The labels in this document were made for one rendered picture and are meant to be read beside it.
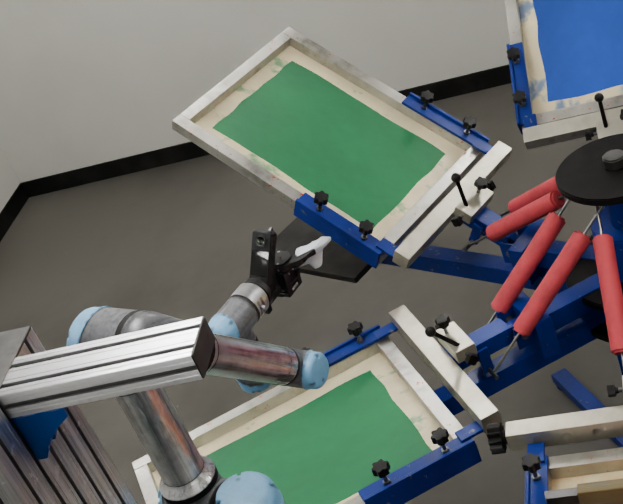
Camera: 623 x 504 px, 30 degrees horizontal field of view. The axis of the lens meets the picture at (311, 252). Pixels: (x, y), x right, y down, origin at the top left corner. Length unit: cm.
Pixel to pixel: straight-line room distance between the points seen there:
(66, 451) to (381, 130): 204
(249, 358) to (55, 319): 411
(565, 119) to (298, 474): 138
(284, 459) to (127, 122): 432
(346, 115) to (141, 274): 268
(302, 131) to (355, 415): 99
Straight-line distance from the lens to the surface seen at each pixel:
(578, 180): 304
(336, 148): 362
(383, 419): 307
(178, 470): 224
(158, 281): 605
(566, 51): 387
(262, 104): 372
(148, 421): 216
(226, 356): 208
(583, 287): 318
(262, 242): 238
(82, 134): 729
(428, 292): 514
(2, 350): 187
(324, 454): 305
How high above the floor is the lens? 290
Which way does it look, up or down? 30 degrees down
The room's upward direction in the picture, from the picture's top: 23 degrees counter-clockwise
